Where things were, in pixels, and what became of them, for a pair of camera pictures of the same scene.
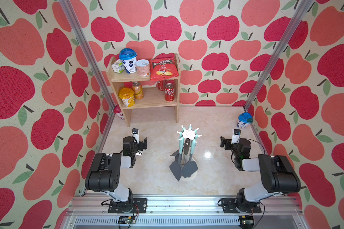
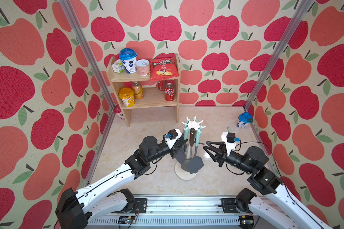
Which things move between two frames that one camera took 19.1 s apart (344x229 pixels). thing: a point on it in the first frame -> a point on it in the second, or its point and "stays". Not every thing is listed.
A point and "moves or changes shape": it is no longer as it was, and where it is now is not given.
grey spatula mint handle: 189,168 -> 196,162
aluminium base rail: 90,211 stays
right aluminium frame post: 301,10 stays
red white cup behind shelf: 117,110 stays
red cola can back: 161,85 stays
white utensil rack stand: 188,140 moves or changes shape
